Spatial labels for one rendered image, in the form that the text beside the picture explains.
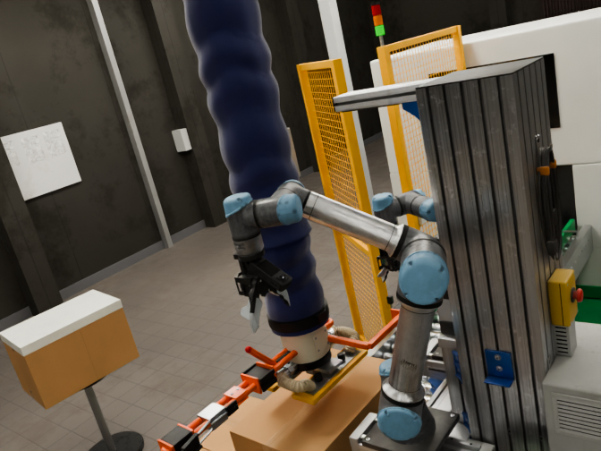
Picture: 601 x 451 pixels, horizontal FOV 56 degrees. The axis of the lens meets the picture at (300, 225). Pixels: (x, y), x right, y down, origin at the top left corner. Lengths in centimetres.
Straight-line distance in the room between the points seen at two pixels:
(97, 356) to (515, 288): 264
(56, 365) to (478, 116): 277
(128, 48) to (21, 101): 167
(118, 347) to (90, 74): 476
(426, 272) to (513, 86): 47
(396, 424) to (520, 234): 59
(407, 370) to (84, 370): 245
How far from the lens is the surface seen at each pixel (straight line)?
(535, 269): 155
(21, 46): 746
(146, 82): 824
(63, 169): 741
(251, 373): 199
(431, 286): 138
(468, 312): 168
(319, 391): 203
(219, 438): 290
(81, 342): 357
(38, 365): 352
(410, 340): 147
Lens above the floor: 218
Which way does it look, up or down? 17 degrees down
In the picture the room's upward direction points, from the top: 13 degrees counter-clockwise
